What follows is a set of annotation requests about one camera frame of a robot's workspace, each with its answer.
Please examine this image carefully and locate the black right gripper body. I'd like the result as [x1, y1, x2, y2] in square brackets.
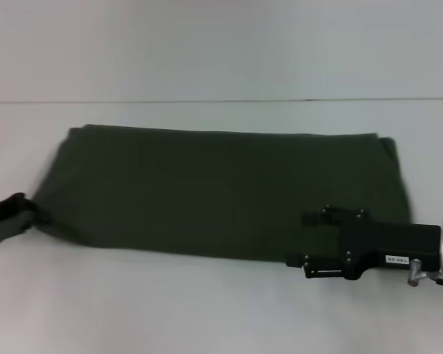
[338, 216, 442, 282]

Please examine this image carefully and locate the dark green t-shirt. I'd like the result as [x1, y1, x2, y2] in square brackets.
[32, 123, 416, 267]

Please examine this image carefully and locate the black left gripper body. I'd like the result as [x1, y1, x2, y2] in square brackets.
[0, 192, 38, 249]

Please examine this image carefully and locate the right arm cable with plug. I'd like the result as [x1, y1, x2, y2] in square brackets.
[407, 258, 443, 290]

